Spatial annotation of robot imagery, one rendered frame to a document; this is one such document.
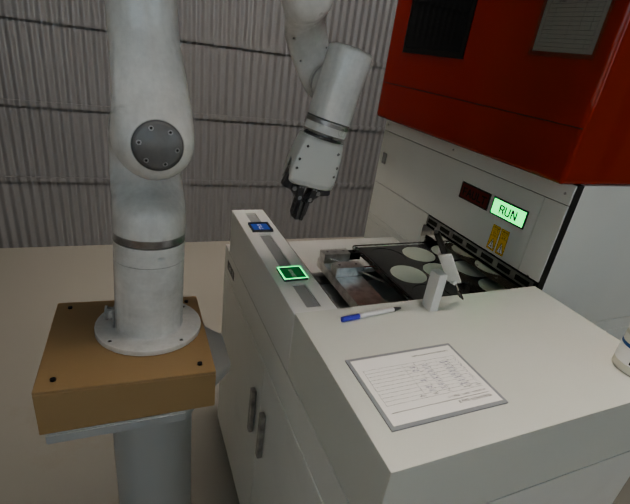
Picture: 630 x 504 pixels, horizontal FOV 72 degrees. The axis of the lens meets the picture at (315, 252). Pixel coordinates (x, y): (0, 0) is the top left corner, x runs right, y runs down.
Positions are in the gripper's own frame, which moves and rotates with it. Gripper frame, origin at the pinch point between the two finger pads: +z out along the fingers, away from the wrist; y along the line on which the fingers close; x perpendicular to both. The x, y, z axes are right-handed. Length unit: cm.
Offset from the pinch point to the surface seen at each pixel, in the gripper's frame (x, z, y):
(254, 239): -19.0, 15.9, -0.1
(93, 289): -164, 120, 29
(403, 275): -5.4, 13.9, -38.4
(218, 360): 8.2, 32.4, 10.4
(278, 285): 4.0, 16.0, 0.8
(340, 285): -7.0, 19.9, -21.5
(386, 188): -57, 2, -60
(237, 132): -222, 21, -45
